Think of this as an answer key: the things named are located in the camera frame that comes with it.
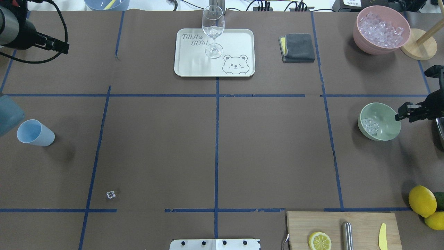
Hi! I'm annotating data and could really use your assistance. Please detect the light blue plastic cup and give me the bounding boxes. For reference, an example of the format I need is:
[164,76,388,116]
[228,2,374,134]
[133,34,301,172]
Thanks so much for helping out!
[16,120,55,146]

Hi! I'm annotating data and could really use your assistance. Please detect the clear wine glass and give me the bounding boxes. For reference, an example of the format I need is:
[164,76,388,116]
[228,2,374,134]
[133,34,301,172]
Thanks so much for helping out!
[202,5,225,59]

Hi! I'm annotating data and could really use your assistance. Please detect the pink bowl with ice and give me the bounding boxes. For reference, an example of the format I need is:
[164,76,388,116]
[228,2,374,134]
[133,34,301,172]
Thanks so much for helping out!
[353,5,410,55]

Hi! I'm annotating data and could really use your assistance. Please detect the green bowl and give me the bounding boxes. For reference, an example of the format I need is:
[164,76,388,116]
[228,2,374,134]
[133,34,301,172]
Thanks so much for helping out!
[357,102,401,141]

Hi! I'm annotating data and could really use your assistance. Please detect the blue bowl with fork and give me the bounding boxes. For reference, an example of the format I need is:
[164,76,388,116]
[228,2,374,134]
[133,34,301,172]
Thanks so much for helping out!
[84,0,130,11]

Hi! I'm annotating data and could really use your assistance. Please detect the green avocado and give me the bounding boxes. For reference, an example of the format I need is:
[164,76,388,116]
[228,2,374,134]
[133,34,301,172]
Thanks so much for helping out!
[433,192,444,211]

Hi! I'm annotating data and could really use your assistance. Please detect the lemon half slice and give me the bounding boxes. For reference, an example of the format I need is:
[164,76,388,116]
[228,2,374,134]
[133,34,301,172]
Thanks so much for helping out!
[307,232,332,250]

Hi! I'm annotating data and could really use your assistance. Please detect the ice cubes in green bowl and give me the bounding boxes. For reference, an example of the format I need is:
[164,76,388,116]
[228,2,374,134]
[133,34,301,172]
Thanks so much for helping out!
[360,118,379,135]

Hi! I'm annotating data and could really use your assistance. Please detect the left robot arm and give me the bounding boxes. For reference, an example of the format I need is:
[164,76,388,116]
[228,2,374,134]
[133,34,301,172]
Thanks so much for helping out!
[0,0,69,54]

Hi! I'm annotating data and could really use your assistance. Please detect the wooden cutting board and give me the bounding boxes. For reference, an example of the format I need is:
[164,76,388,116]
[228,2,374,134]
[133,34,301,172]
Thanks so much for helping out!
[287,211,403,250]

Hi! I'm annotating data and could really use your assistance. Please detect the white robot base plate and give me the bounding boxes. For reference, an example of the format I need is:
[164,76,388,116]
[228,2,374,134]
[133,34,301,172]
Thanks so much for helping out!
[169,239,261,250]

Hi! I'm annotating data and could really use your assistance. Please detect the grey folded cloth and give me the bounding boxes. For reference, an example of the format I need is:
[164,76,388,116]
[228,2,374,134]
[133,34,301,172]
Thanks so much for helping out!
[279,33,315,63]

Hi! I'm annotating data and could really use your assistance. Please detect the yellow lemon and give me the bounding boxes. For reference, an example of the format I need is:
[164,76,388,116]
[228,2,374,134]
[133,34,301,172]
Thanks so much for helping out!
[409,185,437,218]
[424,211,444,231]

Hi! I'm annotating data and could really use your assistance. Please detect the metal cylinder tool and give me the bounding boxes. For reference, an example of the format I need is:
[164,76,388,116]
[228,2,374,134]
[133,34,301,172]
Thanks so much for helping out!
[342,222,353,250]

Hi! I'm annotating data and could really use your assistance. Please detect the loose ice cube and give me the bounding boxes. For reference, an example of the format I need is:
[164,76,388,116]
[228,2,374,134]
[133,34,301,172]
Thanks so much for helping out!
[106,190,116,199]

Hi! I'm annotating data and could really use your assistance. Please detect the wooden paper towel stand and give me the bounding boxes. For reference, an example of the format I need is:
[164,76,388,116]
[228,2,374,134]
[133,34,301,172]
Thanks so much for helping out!
[401,19,444,60]

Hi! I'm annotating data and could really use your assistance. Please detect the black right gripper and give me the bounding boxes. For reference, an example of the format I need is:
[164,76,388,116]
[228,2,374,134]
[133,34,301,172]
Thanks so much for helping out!
[395,65,444,123]

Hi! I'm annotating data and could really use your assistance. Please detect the cream bear tray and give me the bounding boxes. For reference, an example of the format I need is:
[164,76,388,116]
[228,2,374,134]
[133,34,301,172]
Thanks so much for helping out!
[173,28,256,77]

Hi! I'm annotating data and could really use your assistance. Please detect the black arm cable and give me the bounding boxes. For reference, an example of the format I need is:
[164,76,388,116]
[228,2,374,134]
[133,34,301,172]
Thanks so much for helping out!
[0,0,69,64]

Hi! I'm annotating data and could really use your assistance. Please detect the yellow plastic knife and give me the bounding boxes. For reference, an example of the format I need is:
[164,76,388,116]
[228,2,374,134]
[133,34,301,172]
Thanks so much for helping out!
[378,223,387,250]

